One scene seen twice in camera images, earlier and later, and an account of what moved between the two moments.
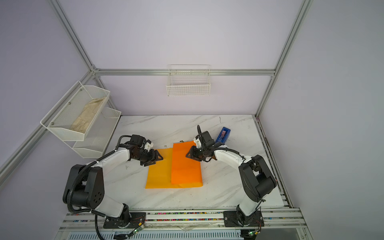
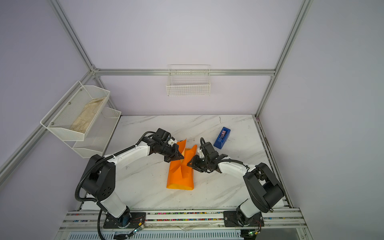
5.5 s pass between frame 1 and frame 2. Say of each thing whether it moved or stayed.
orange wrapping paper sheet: moved
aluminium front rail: stayed
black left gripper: moved
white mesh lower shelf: stayed
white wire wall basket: stayed
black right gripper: moved
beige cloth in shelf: stayed
